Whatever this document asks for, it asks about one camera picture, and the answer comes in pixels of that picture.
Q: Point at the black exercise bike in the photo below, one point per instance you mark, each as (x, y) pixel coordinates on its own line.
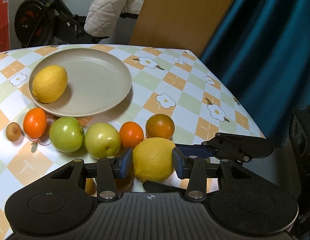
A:
(39, 22)

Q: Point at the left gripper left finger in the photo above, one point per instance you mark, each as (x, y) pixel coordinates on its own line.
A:
(108, 170)

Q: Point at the bright orange mandarin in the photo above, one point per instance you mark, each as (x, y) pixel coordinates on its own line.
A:
(35, 123)

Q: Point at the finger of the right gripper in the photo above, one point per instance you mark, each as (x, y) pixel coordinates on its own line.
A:
(241, 148)
(154, 187)

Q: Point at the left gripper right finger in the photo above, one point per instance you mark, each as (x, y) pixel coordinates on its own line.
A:
(190, 162)

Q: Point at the checkered floral tablecloth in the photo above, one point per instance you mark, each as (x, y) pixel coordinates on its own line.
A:
(169, 81)

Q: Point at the dark orange fruit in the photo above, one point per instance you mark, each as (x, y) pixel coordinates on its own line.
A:
(160, 125)

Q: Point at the small brown kiwi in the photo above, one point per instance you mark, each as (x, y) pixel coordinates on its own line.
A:
(13, 132)

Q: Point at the wooden board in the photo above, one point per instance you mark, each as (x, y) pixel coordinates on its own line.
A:
(180, 24)

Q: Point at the green apple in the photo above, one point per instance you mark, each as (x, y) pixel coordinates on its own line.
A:
(102, 140)
(66, 134)

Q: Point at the white quilted jacket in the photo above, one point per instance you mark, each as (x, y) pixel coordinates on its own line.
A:
(103, 15)

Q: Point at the teal curtain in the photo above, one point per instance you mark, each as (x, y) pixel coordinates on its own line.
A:
(261, 53)

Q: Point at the large yellow lemon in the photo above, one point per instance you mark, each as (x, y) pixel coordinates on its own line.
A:
(50, 83)

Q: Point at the beige round plate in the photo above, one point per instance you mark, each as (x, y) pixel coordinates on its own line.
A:
(97, 82)

